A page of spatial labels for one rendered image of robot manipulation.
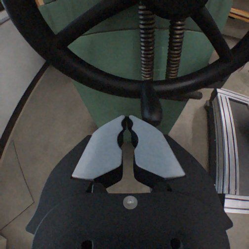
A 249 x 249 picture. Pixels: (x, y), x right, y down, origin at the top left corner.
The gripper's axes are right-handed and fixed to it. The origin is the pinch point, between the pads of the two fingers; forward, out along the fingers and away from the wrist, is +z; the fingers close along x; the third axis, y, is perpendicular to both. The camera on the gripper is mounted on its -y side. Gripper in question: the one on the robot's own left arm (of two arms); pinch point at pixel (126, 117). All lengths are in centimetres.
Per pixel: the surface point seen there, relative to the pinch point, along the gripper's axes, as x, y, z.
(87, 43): -9.5, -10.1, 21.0
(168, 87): 5.9, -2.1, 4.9
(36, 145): -77, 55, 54
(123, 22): -0.4, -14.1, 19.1
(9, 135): -118, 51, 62
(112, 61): -3.5, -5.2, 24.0
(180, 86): 7.7, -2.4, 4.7
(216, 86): 31.6, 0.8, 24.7
